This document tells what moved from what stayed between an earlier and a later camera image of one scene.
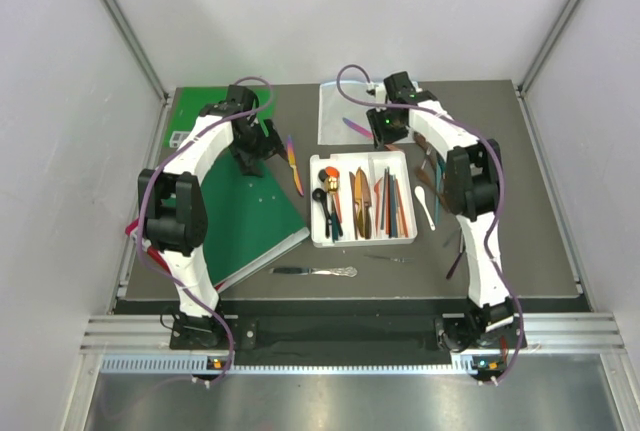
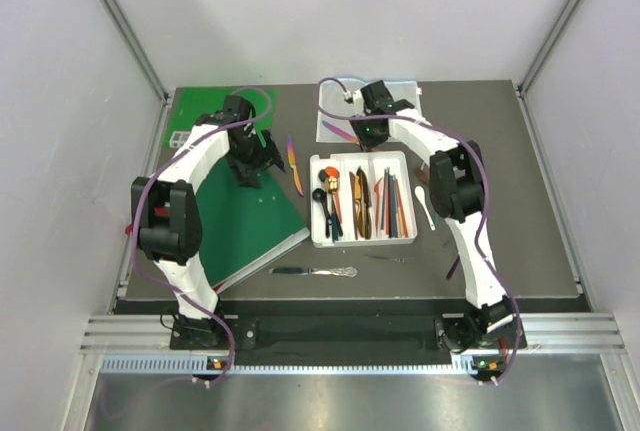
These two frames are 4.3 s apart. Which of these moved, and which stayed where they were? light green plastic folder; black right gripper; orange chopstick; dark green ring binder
Moved: black right gripper
Stayed: dark green ring binder; orange chopstick; light green plastic folder
